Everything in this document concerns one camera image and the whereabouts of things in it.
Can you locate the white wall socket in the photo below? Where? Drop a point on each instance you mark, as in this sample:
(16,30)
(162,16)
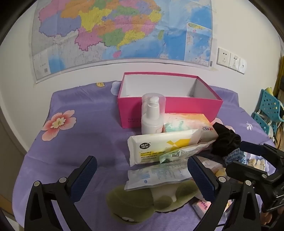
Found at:
(223,57)
(242,66)
(234,61)

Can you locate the colourful wall map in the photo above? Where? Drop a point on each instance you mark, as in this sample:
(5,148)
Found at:
(111,33)

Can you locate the small pink tissue pack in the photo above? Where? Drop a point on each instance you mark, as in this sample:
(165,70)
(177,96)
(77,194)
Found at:
(200,208)

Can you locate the clear blue printed packet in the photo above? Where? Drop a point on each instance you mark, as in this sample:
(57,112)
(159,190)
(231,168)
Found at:
(155,173)

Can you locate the pink cardboard box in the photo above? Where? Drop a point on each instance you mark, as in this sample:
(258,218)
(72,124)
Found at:
(177,106)

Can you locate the white pump bottle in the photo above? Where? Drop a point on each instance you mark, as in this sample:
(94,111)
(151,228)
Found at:
(150,124)

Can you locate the white yellow wet wipes pack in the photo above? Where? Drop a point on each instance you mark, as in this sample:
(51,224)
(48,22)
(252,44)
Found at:
(155,144)

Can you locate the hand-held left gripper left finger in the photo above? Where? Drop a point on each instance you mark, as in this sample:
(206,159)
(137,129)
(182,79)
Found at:
(83,180)

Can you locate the black cloth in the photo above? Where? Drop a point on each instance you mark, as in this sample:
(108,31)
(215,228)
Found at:
(226,140)

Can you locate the colourful tissue pack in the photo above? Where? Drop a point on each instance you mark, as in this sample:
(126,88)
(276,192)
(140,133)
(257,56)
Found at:
(190,120)

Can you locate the purple floral bedsheet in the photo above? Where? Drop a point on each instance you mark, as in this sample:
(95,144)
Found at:
(88,133)

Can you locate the beige teddy bear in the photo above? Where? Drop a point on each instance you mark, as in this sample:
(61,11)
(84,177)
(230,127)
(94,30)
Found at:
(255,163)

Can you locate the small teal tissue packet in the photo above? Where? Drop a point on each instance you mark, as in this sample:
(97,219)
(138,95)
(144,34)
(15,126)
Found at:
(174,127)

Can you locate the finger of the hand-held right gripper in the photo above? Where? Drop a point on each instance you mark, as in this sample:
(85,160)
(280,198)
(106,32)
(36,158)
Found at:
(246,170)
(255,148)

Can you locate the teal plastic rack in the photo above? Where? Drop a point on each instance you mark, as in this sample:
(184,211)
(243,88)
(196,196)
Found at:
(269,103)

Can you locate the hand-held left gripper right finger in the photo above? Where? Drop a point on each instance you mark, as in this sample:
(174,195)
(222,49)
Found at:
(200,180)

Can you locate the green plush toy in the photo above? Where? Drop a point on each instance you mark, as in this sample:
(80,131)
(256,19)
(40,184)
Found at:
(133,200)

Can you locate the clear green plastic packet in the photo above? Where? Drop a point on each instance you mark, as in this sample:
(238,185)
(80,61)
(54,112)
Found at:
(177,153)

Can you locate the blue checked cloth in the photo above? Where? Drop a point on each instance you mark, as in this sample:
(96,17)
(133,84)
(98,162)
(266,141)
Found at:
(235,155)

